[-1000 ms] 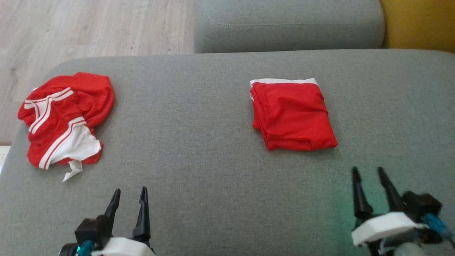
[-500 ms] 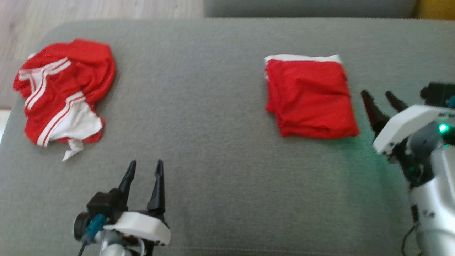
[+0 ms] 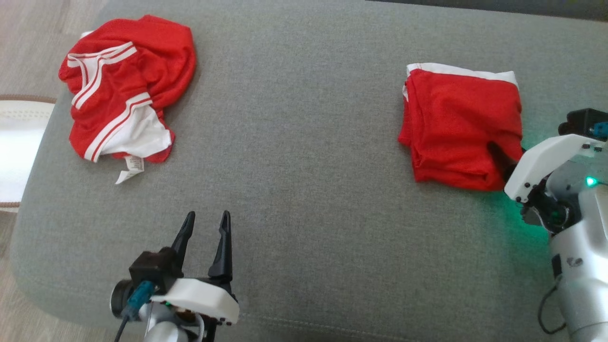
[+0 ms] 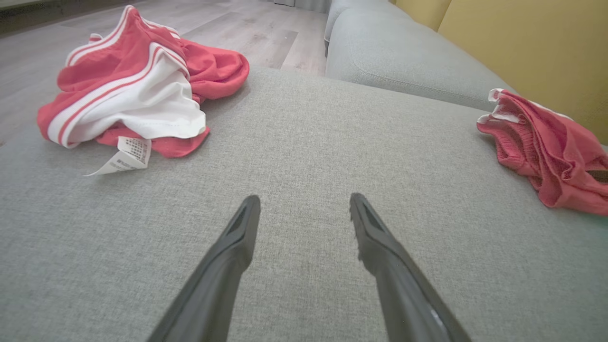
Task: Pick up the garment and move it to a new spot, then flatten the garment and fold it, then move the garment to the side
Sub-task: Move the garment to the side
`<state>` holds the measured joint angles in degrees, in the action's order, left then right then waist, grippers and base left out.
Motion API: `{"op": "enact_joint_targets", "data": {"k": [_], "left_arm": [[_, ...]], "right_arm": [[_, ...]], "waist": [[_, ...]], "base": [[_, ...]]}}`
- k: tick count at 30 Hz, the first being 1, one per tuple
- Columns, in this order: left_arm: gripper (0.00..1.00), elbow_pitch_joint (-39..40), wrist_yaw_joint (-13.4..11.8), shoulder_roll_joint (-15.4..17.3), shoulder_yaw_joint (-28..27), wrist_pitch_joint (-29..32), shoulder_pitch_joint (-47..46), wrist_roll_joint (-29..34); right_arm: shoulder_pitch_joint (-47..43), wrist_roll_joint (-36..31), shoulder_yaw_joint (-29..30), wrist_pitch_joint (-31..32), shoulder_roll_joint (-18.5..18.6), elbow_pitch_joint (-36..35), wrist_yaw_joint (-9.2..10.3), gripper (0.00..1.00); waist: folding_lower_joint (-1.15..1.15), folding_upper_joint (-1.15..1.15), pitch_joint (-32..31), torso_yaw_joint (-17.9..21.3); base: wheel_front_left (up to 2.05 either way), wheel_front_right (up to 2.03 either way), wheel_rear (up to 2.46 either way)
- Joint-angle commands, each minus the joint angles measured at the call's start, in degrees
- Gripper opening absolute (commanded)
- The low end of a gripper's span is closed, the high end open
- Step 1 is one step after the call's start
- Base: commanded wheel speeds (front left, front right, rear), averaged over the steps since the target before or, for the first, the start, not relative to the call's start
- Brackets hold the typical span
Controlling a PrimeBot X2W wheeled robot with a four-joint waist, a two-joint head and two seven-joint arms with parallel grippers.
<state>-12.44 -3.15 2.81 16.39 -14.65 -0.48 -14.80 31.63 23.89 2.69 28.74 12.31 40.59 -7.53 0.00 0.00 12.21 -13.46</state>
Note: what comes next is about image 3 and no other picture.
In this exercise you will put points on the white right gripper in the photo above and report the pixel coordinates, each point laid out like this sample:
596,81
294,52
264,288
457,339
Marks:
541,159

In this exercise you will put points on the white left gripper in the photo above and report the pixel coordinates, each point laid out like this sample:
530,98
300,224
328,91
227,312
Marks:
204,297

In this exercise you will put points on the red basketball shorts white waistband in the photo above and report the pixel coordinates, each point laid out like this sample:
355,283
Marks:
456,123

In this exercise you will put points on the red basketball jersey white trim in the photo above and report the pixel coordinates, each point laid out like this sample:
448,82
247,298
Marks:
161,61

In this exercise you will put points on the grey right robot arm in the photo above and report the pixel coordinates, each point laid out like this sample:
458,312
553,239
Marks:
579,266

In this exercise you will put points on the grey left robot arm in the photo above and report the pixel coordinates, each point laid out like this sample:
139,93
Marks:
166,332

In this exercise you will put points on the grey fabric sofa seat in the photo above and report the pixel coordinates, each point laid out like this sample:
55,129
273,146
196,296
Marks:
294,166

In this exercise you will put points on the white basket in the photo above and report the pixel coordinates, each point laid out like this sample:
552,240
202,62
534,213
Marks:
19,142

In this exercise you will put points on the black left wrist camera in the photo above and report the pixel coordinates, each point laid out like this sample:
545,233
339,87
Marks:
152,268

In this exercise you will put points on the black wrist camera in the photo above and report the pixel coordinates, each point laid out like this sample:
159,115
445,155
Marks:
152,268
582,121

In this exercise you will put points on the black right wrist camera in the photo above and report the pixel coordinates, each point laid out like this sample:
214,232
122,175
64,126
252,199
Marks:
582,121

